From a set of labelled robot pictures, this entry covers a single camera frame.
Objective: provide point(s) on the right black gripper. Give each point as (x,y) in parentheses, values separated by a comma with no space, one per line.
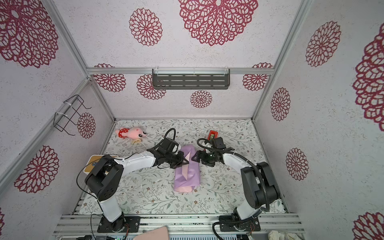
(204,160)

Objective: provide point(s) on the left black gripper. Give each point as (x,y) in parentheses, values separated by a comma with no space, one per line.
(182,161)

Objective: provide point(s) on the pink wrapping paper sheet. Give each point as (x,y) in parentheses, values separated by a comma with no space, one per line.
(187,177)

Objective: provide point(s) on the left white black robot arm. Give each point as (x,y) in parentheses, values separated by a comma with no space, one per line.
(104,178)

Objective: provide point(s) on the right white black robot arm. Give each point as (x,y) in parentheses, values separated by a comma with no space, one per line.
(259,184)

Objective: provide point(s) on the white wooden tissue box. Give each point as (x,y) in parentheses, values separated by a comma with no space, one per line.
(91,163)

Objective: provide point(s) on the red tape dispenser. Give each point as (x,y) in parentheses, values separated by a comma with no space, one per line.
(212,135)

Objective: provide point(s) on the pink plush toy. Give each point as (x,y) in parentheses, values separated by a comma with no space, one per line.
(135,133)

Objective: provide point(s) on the pink cloth at bottom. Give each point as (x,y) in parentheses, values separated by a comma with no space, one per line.
(157,234)

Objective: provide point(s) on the white cloth bottom right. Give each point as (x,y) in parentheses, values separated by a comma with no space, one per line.
(280,235)

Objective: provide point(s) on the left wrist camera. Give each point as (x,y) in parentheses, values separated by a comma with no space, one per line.
(170,145)

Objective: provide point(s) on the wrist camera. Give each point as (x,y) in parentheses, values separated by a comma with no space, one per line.
(218,143)
(170,145)

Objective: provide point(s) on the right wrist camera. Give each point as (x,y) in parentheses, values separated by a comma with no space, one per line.
(218,143)

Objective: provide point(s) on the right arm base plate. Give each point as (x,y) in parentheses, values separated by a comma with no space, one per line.
(252,225)

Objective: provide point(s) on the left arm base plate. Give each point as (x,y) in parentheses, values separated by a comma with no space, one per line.
(121,225)

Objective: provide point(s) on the grey wall shelf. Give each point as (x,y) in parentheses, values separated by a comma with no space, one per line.
(191,79)

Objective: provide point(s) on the black wire wall rack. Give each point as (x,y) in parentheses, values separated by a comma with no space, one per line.
(62,119)

